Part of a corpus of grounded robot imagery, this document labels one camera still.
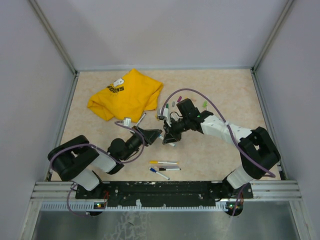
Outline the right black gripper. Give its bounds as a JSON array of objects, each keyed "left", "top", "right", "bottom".
[{"left": 162, "top": 116, "right": 191, "bottom": 144}]

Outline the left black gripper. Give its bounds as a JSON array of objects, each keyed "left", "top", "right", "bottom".
[{"left": 122, "top": 125, "right": 163, "bottom": 161}]

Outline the cyan cap marker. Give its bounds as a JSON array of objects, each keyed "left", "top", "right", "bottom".
[{"left": 158, "top": 135, "right": 176, "bottom": 147}]

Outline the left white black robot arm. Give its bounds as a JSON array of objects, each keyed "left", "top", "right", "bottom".
[{"left": 47, "top": 126, "right": 162, "bottom": 199}]

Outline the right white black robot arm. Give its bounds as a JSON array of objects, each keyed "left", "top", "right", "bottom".
[{"left": 157, "top": 98, "right": 281, "bottom": 198}]

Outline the navy cap white marker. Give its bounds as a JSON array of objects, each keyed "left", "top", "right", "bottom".
[{"left": 136, "top": 112, "right": 147, "bottom": 126}]

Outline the blue cap whiteboard marker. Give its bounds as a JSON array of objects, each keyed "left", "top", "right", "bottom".
[{"left": 149, "top": 167, "right": 170, "bottom": 181}]

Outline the black cap marker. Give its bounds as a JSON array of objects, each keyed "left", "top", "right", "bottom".
[{"left": 158, "top": 167, "right": 181, "bottom": 172}]

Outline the yellow printed t-shirt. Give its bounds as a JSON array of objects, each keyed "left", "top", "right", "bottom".
[{"left": 87, "top": 68, "right": 164, "bottom": 123}]

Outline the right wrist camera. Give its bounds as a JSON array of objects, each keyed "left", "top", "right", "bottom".
[{"left": 156, "top": 108, "right": 172, "bottom": 127}]

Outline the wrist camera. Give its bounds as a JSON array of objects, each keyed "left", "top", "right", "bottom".
[
  {"left": 122, "top": 117, "right": 132, "bottom": 128},
  {"left": 156, "top": 108, "right": 172, "bottom": 127}
]

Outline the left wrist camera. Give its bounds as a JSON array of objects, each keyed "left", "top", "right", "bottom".
[{"left": 122, "top": 117, "right": 132, "bottom": 128}]

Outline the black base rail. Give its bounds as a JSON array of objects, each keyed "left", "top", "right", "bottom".
[{"left": 75, "top": 181, "right": 253, "bottom": 216}]

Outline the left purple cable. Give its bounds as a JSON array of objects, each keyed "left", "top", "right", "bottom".
[{"left": 49, "top": 120, "right": 146, "bottom": 217}]

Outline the purple cable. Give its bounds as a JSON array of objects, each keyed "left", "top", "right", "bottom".
[
  {"left": 49, "top": 120, "right": 146, "bottom": 217},
  {"left": 161, "top": 88, "right": 276, "bottom": 217}
]

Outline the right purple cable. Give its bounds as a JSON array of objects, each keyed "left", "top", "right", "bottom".
[{"left": 161, "top": 88, "right": 276, "bottom": 217}]

